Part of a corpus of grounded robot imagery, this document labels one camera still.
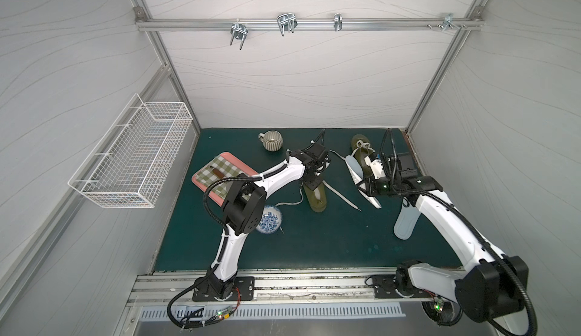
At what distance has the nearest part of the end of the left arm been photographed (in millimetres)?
688

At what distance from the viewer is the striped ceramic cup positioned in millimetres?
1097

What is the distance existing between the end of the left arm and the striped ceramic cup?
1.03 ft
